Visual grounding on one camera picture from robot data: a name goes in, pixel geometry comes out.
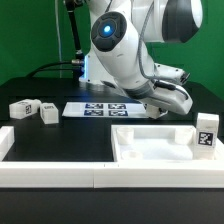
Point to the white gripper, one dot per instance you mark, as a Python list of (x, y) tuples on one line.
[(166, 90)]

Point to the white U-shaped obstacle fence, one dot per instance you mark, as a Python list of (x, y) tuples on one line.
[(201, 173)]

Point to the white square table top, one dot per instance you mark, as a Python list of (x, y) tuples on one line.
[(159, 142)]

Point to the white sheet with markers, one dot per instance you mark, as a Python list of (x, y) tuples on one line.
[(107, 110)]

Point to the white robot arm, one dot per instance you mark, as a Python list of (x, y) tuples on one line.
[(119, 60)]

